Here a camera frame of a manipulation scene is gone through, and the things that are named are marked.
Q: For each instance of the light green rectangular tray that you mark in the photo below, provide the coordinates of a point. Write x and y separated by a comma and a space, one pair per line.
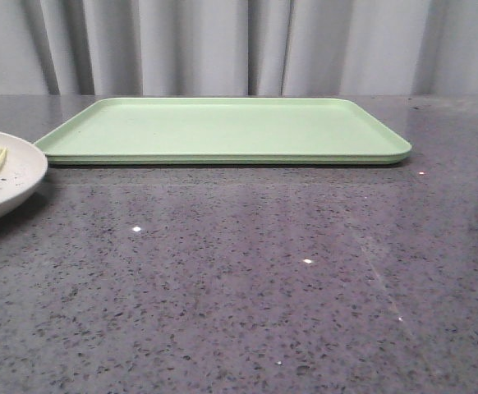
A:
223, 131

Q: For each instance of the white speckled plate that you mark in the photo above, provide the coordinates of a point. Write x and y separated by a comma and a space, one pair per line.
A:
23, 170

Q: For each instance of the grey pleated curtain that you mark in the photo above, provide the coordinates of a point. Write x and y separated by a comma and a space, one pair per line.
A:
236, 48

